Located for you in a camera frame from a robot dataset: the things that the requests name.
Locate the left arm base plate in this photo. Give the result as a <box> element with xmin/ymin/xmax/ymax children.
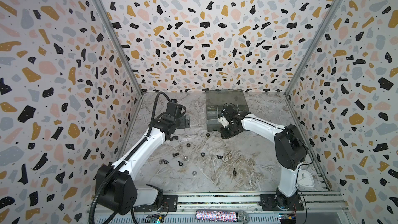
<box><xmin>134</xmin><ymin>195</ymin><xmax>178</xmax><ymax>214</ymax></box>

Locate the left black corrugated cable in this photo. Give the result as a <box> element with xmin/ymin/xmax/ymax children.
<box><xmin>87</xmin><ymin>91</ymin><xmax>172</xmax><ymax>224</ymax></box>

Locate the aluminium front rail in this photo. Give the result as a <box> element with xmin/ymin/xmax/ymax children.
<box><xmin>83</xmin><ymin>191</ymin><xmax>352</xmax><ymax>224</ymax></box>

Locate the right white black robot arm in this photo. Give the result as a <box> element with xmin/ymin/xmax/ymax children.
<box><xmin>218</xmin><ymin>103</ymin><xmax>308</xmax><ymax>210</ymax></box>

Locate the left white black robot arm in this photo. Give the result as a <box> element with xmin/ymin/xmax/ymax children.
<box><xmin>89</xmin><ymin>100</ymin><xmax>186</xmax><ymax>220</ymax></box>

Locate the white square clock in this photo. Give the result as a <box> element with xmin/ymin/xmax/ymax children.
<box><xmin>297</xmin><ymin>170</ymin><xmax>315</xmax><ymax>188</ymax></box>

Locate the clear plastic compartment organizer box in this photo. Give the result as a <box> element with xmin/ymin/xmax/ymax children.
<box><xmin>205</xmin><ymin>89</ymin><xmax>251</xmax><ymax>132</ymax></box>

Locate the black bolts pair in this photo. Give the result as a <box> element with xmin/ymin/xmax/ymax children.
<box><xmin>170</xmin><ymin>136</ymin><xmax>179</xmax><ymax>141</ymax></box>

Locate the corner aluminium post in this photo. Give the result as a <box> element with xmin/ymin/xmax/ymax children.
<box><xmin>284</xmin><ymin>0</ymin><xmax>343</xmax><ymax>98</ymax></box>
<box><xmin>92</xmin><ymin>0</ymin><xmax>143</xmax><ymax>98</ymax></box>

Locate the glitter handheld microphone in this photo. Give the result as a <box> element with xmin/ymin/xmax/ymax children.
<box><xmin>195</xmin><ymin>209</ymin><xmax>250</xmax><ymax>224</ymax></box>

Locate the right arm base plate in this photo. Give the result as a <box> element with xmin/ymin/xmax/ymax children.
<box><xmin>259</xmin><ymin>192</ymin><xmax>305</xmax><ymax>211</ymax></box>

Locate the left corner aluminium post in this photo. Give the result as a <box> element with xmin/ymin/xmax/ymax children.
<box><xmin>92</xmin><ymin>0</ymin><xmax>143</xmax><ymax>98</ymax></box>

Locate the right corner aluminium post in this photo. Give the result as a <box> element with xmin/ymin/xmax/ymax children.
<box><xmin>284</xmin><ymin>0</ymin><xmax>343</xmax><ymax>98</ymax></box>

